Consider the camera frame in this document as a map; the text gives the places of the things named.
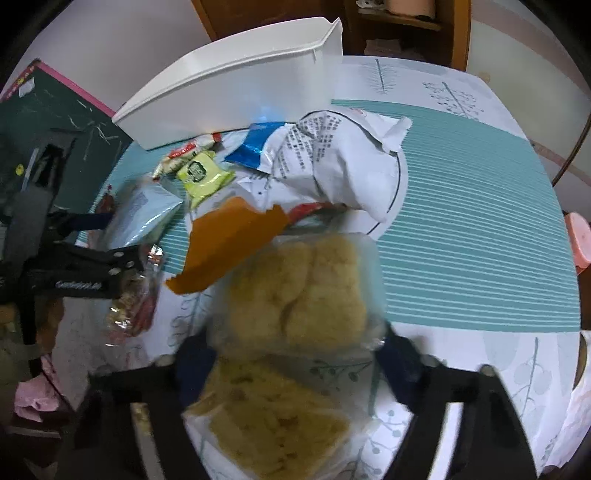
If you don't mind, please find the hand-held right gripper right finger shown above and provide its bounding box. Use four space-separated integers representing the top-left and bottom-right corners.
376 329 539 480

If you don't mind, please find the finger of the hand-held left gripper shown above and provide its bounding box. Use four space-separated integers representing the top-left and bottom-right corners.
21 246 145 298
55 211 115 234

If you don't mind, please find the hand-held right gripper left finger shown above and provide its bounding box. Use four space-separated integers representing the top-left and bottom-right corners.
60 331 219 480

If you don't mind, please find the light blue snack packet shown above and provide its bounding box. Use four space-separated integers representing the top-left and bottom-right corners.
99 180 184 252

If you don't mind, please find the clear nut snack packet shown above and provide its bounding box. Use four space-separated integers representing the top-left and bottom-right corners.
104 244 167 339

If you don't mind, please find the red white cookie packet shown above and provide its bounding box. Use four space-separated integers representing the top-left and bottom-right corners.
152 133 222 180

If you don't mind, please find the orange label rice cracker bag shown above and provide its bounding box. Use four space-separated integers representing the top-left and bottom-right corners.
167 196 389 479

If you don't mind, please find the white plastic bin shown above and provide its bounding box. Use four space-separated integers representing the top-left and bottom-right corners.
112 17 345 151

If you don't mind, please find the white snack bag black text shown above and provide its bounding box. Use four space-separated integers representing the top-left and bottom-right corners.
238 108 413 223

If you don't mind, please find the green snack packet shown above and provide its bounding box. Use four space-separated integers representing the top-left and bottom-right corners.
174 150 235 209

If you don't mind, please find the pink cloth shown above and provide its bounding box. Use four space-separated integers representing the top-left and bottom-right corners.
14 369 62 423

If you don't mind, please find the teal striped tablecloth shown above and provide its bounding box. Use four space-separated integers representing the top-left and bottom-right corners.
60 55 591 480

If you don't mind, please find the blue foil snack packet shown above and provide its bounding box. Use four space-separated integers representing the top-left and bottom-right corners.
224 121 285 171

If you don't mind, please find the pink stool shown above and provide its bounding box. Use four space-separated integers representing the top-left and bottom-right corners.
564 211 591 276

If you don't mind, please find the wooden cabinet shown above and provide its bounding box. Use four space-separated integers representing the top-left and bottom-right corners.
191 0 472 72

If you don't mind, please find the green chalkboard pink frame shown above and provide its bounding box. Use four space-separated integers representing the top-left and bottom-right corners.
0 59 134 217

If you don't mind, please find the dark curved cable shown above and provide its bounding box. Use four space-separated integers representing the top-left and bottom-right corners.
551 104 591 188

